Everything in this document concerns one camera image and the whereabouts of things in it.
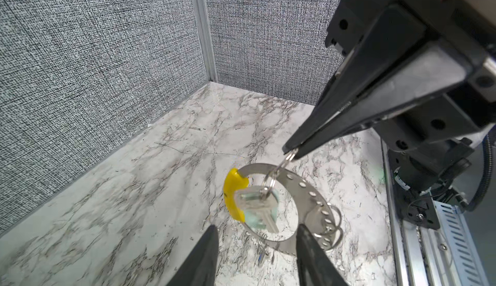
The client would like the black corrugated right cable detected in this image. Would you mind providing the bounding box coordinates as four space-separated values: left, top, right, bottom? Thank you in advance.
462 134 495 213

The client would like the pale green key tag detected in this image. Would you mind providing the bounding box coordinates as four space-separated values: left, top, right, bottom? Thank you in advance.
235 185 280 233

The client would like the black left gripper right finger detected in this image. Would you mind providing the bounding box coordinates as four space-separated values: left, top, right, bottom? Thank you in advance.
296 224 347 286

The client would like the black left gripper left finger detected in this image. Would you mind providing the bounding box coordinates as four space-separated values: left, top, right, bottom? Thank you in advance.
167 225 219 286

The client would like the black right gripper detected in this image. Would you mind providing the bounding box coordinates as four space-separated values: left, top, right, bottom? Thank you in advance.
282 0 495 154

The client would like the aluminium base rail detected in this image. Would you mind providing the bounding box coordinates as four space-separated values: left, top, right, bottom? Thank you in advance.
381 142 490 285

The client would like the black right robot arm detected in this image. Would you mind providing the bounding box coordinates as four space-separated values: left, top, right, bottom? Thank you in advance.
283 0 495 229

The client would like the yellow capped key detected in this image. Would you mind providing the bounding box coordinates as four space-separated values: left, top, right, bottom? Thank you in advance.
223 168 249 223

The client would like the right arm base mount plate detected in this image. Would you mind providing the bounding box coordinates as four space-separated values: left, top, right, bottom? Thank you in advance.
397 196 440 230

